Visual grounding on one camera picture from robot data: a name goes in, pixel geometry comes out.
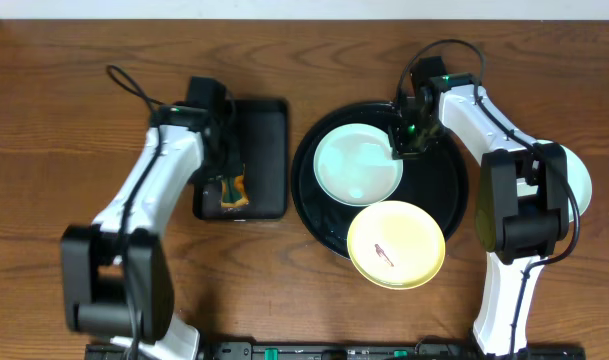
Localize light green plate top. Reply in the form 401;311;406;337
516;139;593;223

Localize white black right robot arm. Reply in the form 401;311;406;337
390;70;581;359

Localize yellow plate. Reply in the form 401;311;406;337
347;201;445;290

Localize round black tray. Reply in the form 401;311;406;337
291;102;469;259

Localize orange green sponge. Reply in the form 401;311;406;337
220;172;250;208

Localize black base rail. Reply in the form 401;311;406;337
84;340;587;360

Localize light green plate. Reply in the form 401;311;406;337
313;123;404;207
516;139;593;223

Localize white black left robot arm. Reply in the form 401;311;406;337
60;104;243;359

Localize rectangular black tray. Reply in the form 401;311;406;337
192;99;288;221

